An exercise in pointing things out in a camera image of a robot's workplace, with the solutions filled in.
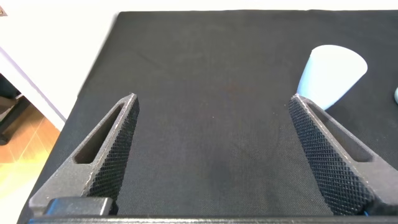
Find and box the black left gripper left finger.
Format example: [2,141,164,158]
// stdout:
[29,93,140,217]

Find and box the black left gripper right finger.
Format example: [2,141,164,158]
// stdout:
[288,94,398,217]

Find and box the black furniture leg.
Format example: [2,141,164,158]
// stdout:
[0,74,30,147]

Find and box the light blue plastic cup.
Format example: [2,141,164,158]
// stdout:
[295,44,369,111]

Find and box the black tablecloth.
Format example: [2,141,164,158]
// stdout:
[17,9,398,222]

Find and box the white wall base trim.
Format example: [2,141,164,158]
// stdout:
[0,46,67,131]

